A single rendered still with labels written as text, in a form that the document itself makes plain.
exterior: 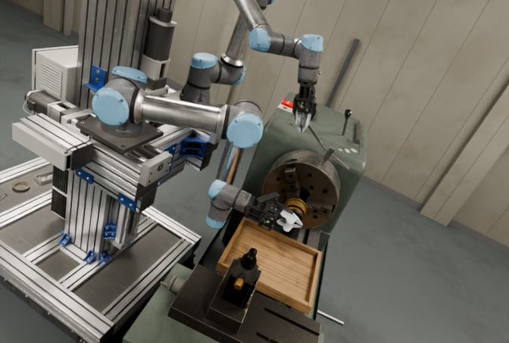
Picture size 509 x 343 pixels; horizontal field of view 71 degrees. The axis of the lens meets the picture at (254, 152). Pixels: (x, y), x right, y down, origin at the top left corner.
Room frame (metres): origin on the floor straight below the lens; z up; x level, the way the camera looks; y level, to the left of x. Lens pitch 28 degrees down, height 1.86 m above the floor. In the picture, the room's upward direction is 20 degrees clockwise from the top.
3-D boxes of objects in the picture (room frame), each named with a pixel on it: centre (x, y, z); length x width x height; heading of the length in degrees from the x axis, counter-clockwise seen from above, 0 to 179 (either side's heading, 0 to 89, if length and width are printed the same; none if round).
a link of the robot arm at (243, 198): (1.08, -0.03, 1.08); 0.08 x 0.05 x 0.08; 173
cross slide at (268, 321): (0.71, -0.15, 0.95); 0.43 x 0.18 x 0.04; 83
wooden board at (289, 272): (1.05, -0.21, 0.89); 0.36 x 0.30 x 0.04; 83
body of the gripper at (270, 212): (1.07, -0.10, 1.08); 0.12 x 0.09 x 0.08; 83
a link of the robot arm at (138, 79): (1.14, 0.50, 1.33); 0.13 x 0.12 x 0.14; 11
